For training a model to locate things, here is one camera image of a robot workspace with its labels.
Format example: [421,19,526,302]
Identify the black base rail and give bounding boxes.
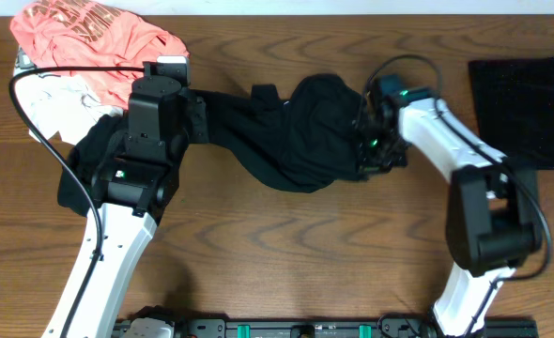
[112,307,540,338]

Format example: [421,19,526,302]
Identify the black t-shirt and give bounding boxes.
[196,74,378,193]

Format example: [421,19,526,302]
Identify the coral pink printed shirt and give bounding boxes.
[9,0,191,110]

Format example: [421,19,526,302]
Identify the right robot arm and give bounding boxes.
[355,84,550,337]

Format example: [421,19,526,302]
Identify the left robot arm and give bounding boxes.
[44,75,206,337]

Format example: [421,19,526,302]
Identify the white printed shirt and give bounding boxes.
[15,72,127,146]

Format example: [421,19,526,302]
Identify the black cable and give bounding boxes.
[8,65,146,338]
[363,54,554,337]

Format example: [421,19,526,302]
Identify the black fabric storage container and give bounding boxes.
[469,57,554,170]

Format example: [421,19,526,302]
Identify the left black cable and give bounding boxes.
[8,65,146,338]

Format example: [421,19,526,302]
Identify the right black cable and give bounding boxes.
[363,54,554,337]

